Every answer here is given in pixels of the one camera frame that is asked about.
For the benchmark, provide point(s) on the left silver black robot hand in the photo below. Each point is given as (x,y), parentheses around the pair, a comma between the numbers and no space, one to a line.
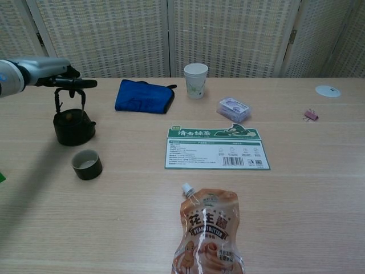
(45,70)

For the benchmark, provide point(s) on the clear box purple contents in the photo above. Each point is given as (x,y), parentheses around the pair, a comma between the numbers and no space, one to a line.
(234,109)

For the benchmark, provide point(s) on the green tea label card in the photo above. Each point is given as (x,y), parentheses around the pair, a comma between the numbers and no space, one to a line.
(199,154)

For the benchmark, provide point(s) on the white paper cup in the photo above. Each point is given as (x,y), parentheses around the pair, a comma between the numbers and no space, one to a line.
(195,85)

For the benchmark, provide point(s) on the dark green teacup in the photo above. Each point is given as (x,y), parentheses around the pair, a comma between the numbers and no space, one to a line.
(88,171)

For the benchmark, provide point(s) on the woven bamboo folding screen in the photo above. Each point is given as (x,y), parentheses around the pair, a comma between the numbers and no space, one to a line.
(114,37)

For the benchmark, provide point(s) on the peanut butter spout pouch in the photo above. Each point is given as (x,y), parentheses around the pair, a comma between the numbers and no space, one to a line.
(208,234)

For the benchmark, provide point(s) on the white round disc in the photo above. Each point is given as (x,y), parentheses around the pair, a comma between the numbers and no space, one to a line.
(326,91)

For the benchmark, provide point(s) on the blue folded cloth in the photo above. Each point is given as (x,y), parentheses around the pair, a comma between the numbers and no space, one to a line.
(139,97)

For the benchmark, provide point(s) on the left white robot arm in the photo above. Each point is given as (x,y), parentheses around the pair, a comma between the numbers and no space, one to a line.
(10,78)

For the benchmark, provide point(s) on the brass screen hinge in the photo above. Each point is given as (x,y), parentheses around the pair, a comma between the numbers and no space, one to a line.
(292,37)
(40,39)

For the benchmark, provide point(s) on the pink binder clip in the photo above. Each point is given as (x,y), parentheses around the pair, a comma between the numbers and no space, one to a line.
(311,115)

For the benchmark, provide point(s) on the green plastic piece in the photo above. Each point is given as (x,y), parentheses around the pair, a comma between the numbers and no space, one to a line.
(2,177)

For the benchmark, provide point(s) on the black cast iron teapot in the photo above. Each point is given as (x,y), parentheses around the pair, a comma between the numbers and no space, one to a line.
(74,131)

